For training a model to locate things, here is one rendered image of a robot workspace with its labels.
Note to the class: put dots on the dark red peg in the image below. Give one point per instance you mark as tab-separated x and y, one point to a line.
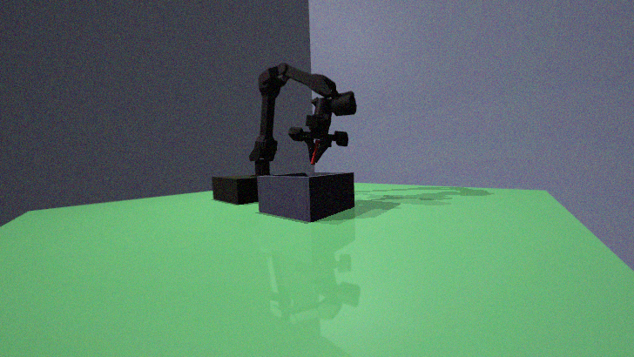
316	146

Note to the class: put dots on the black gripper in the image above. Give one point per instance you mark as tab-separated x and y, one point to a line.
297	134

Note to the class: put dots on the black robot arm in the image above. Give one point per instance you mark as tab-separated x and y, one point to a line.
269	84

